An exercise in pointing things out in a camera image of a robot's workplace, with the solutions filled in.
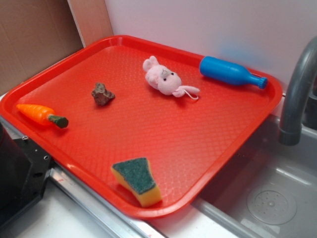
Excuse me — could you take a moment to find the blue toy bottle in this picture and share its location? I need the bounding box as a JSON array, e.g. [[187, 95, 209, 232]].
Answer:
[[199, 56, 268, 89]]

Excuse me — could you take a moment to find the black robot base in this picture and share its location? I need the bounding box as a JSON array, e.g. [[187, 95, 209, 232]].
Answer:
[[0, 125, 52, 230]]

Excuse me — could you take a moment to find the orange toy carrot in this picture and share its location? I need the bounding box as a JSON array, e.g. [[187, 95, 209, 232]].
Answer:
[[16, 104, 69, 128]]

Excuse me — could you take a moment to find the red plastic tray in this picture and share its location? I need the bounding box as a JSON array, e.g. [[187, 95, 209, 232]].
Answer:
[[0, 36, 282, 220]]

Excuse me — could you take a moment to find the brown rock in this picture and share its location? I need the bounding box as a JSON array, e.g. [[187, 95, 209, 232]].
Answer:
[[91, 82, 115, 106]]

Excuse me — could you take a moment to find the grey faucet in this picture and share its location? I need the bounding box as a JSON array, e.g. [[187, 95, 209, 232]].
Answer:
[[278, 37, 317, 146]]

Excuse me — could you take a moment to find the grey toy sink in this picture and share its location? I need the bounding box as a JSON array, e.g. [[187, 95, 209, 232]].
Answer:
[[193, 106, 317, 238]]

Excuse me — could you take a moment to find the green and yellow sponge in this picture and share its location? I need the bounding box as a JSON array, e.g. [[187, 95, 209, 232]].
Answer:
[[111, 158, 162, 208]]

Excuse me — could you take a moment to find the pink plush bunny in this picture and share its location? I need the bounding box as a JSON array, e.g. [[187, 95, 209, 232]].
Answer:
[[143, 56, 200, 100]]

